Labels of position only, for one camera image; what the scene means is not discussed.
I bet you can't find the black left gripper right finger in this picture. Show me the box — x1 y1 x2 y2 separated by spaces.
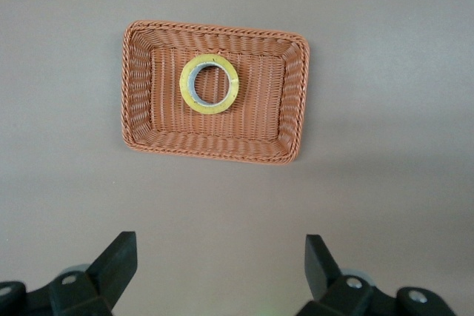
296 234 474 316

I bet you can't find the yellow tape roll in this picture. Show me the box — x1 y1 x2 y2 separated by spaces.
179 54 239 115

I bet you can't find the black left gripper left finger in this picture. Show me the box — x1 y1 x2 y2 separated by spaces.
0 231 138 316

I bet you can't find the brown wicker basket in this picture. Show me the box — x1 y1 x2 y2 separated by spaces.
121 19 310 166

